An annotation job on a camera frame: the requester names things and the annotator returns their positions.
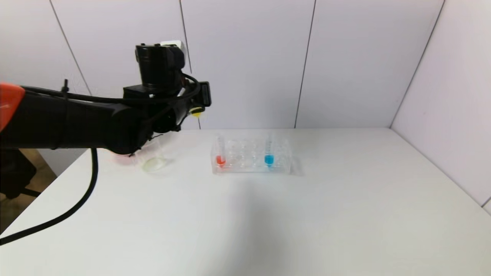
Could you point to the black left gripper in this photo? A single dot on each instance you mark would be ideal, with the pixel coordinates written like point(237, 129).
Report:
point(204, 94)

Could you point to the test tube with yellow pigment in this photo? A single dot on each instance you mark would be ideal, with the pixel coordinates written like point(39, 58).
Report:
point(196, 112)

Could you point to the black and orange left arm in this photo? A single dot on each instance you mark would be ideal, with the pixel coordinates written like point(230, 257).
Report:
point(57, 119)

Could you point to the test tube with red pigment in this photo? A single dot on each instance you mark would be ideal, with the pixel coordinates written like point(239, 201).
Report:
point(220, 160)

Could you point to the clear acrylic test tube rack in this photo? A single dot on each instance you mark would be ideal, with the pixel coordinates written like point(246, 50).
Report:
point(245, 168)

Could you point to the clear glass beaker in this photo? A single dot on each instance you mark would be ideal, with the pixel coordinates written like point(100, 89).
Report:
point(153, 165)

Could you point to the test tube with blue pigment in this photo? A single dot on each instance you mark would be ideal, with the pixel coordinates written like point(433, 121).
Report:
point(269, 160)

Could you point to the pink bowl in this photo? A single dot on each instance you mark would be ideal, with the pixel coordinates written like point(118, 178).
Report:
point(122, 158)

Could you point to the black chair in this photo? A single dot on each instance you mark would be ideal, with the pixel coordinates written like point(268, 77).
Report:
point(15, 172)

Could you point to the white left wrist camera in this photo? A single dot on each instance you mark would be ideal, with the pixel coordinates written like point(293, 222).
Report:
point(174, 44)

